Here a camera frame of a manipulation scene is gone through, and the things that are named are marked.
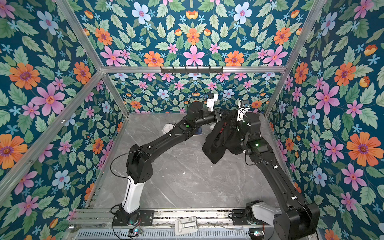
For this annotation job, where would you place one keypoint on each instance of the black cloth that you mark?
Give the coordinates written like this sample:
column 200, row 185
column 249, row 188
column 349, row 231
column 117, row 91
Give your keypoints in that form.
column 219, row 140

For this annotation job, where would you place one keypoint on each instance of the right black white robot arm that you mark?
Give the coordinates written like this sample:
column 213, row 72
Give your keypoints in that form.
column 294, row 218

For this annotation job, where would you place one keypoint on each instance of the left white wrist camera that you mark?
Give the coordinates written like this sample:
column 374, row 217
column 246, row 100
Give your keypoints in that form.
column 212, row 98

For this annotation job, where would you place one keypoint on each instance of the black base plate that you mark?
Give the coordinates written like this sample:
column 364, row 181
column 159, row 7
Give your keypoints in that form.
column 241, row 217
column 139, row 217

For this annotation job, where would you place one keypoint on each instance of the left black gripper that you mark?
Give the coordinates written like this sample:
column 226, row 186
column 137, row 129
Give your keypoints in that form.
column 217, row 114

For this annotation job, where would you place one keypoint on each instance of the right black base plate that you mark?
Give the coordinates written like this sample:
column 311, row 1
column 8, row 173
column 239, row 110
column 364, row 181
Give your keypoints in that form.
column 241, row 217

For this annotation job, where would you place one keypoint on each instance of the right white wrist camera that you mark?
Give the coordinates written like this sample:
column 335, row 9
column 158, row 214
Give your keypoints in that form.
column 243, row 107

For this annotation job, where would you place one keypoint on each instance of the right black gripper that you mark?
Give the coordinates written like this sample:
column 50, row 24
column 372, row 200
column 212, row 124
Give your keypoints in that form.
column 234, row 122

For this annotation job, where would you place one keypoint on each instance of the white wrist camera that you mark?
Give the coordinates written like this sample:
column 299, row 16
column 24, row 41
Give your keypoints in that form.
column 212, row 98
column 243, row 107

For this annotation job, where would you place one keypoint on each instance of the dark blue book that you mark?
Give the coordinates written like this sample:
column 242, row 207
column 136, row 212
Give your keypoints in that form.
column 199, row 131

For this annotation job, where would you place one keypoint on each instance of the white square container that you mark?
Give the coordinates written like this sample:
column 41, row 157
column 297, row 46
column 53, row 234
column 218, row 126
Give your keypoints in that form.
column 167, row 128

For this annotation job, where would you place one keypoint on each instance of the white plastic bracket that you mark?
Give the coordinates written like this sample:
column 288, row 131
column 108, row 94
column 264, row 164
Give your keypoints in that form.
column 186, row 226

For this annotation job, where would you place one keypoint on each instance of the black hook rail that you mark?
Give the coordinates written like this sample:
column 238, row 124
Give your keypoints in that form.
column 188, row 70

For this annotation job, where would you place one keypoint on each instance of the small green circuit board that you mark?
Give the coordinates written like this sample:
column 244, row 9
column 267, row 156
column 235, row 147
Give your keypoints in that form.
column 136, row 231

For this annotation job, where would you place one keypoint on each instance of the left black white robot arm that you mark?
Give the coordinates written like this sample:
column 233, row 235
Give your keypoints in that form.
column 140, row 158

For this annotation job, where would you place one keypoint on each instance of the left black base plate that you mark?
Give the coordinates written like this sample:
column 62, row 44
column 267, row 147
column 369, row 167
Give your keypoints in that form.
column 139, row 217

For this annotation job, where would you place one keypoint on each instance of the white ventilation grille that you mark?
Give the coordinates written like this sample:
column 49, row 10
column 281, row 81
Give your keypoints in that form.
column 163, row 234

